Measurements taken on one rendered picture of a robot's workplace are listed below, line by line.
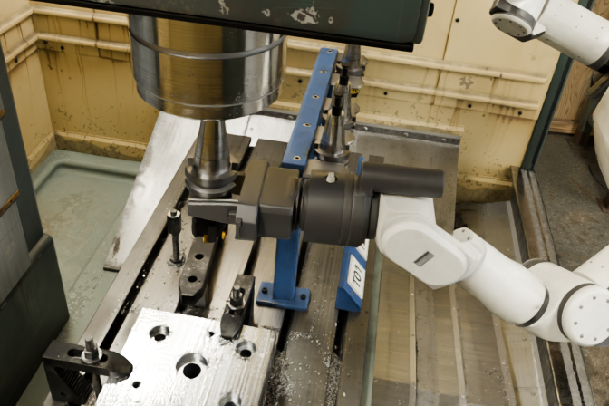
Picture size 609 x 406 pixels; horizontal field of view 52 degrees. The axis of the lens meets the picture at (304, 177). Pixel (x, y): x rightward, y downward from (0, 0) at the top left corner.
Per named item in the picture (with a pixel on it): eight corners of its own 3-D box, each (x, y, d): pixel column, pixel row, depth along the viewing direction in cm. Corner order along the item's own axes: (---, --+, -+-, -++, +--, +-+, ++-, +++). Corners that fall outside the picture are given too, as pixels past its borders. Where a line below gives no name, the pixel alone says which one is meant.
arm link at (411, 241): (369, 201, 78) (445, 256, 82) (368, 248, 71) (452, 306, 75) (404, 169, 75) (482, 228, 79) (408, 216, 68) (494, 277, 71)
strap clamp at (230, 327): (254, 317, 116) (256, 258, 107) (236, 375, 105) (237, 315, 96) (236, 314, 116) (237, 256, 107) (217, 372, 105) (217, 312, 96)
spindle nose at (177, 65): (153, 48, 73) (146, -56, 66) (288, 60, 73) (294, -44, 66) (115, 116, 60) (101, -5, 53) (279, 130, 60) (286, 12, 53)
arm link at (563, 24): (503, -32, 123) (597, 21, 125) (475, 26, 122) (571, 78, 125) (531, -53, 111) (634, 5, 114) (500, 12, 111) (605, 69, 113)
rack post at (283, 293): (311, 292, 122) (325, 169, 105) (306, 313, 118) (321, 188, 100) (261, 284, 123) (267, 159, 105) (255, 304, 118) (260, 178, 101)
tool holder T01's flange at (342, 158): (313, 148, 109) (314, 136, 107) (346, 149, 109) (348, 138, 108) (313, 169, 104) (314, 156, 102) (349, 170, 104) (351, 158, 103)
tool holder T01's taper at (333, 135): (318, 139, 107) (322, 104, 103) (344, 140, 107) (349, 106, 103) (319, 153, 103) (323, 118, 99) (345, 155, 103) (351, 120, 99)
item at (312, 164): (349, 167, 104) (350, 163, 103) (346, 186, 99) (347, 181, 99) (308, 160, 104) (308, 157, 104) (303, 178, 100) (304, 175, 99)
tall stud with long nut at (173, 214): (185, 256, 127) (182, 207, 120) (180, 265, 125) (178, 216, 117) (172, 254, 128) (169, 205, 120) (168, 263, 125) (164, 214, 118)
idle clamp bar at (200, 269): (226, 229, 135) (226, 206, 131) (202, 321, 114) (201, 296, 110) (204, 226, 135) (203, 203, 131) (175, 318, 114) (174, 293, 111)
